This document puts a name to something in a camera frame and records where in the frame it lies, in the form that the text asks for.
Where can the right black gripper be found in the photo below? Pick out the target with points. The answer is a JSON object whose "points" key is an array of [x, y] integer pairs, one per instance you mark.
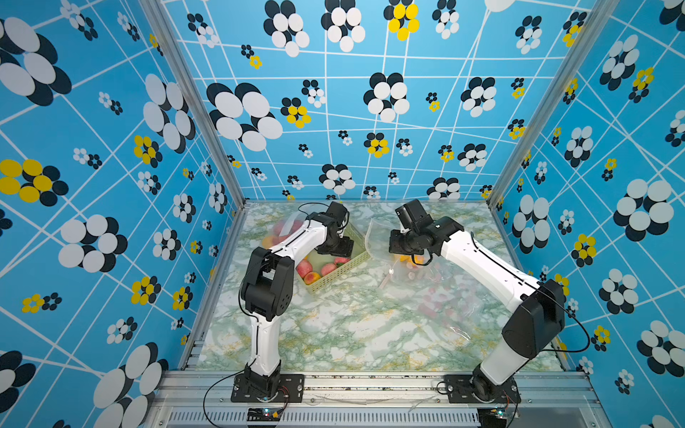
{"points": [[393, 247]]}

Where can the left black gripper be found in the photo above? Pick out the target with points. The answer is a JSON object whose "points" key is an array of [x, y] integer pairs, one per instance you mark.
{"points": [[346, 250]]}

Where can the clear zip-top bag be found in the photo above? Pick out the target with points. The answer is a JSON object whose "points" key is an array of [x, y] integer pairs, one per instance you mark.
{"points": [[283, 227]]}

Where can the pale green plastic basket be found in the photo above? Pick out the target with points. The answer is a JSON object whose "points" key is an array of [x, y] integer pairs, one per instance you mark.
{"points": [[314, 282]]}

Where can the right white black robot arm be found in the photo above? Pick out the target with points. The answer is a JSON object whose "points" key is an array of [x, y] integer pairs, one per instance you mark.
{"points": [[537, 309]]}

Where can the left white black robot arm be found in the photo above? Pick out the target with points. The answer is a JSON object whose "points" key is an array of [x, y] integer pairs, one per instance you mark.
{"points": [[268, 288]]}

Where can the yellow peach with leaf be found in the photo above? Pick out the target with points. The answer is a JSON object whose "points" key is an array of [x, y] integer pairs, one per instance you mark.
{"points": [[411, 261]]}

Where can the pink peach front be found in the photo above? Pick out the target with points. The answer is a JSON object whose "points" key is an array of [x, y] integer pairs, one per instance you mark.
{"points": [[328, 269]]}

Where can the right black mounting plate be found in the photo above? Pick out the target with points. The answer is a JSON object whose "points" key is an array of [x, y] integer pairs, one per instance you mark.
{"points": [[467, 389]]}

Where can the black mounting plate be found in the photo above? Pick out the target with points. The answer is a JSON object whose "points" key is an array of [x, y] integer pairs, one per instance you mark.
{"points": [[250, 388], [467, 389]]}

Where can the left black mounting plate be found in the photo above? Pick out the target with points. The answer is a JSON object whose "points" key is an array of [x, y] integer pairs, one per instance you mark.
{"points": [[250, 388]]}

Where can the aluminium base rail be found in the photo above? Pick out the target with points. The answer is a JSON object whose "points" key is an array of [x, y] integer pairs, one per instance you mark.
{"points": [[376, 399]]}

